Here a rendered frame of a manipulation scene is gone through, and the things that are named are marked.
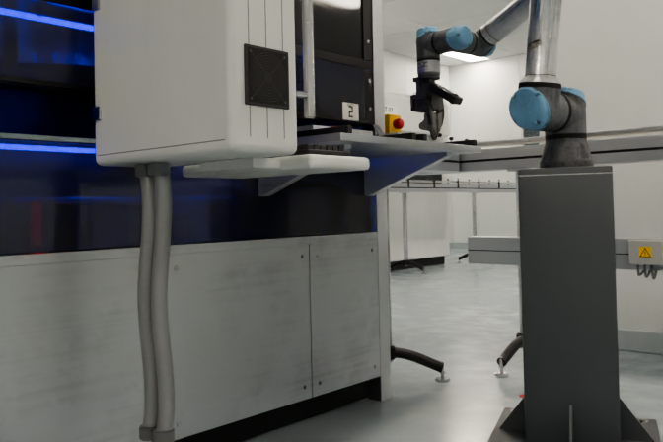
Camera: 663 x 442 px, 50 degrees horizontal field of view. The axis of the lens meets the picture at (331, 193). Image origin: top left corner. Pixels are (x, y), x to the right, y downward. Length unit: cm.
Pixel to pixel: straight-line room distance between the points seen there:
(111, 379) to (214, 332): 33
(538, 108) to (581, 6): 178
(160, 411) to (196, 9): 86
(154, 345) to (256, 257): 57
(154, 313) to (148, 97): 47
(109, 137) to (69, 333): 47
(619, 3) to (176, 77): 259
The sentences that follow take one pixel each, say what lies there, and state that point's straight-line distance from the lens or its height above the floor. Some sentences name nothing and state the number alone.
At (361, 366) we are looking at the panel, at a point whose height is 14.
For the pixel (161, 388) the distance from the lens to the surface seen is 165.
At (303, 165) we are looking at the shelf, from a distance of 149.
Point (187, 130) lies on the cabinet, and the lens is 144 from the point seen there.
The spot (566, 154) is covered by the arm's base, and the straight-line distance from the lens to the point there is 212.
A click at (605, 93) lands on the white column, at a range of 363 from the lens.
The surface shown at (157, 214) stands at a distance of 161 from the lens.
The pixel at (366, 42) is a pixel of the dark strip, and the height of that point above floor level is 127.
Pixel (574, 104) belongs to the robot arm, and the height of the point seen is 97.
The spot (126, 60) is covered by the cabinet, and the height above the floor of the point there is 102.
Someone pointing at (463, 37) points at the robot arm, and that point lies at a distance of 227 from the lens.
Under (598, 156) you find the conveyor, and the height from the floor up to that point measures 87.
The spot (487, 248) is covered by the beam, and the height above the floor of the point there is 50.
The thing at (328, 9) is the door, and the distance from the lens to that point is 246.
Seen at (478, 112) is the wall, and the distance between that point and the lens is 1149.
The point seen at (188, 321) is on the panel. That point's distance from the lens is 197.
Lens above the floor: 69
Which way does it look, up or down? 1 degrees up
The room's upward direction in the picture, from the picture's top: 1 degrees counter-clockwise
